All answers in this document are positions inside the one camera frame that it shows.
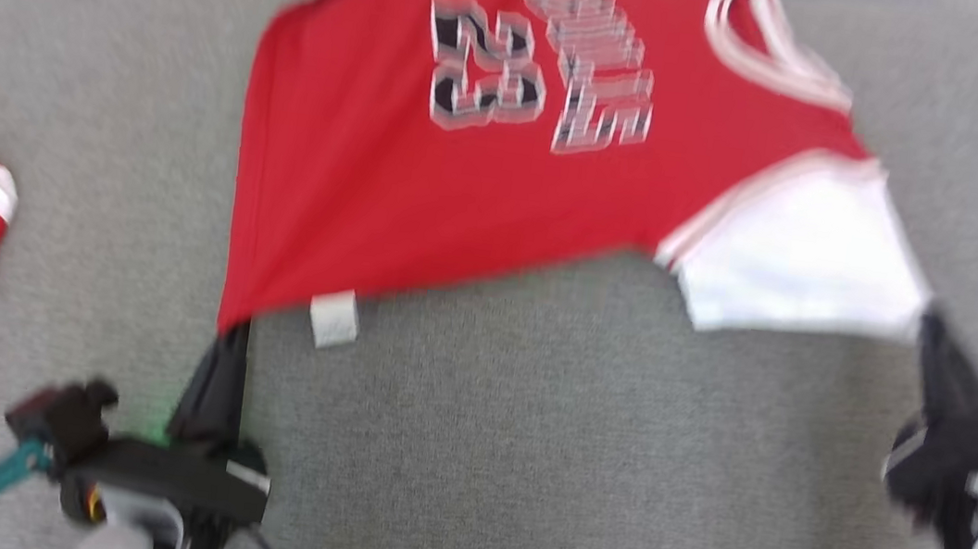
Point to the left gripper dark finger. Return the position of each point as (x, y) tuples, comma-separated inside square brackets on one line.
[(230, 392), (196, 397)]

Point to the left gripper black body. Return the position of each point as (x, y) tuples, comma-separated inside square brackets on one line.
[(175, 474)]

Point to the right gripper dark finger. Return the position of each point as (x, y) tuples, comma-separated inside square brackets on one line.
[(949, 368)]

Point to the red basketball jersey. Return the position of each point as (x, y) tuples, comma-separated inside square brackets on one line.
[(390, 169)]

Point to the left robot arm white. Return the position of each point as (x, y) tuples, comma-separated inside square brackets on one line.
[(130, 534)]

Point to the grey fabric sofa seat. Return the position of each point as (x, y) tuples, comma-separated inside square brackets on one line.
[(521, 465)]

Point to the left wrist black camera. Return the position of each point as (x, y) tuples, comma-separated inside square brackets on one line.
[(65, 423)]

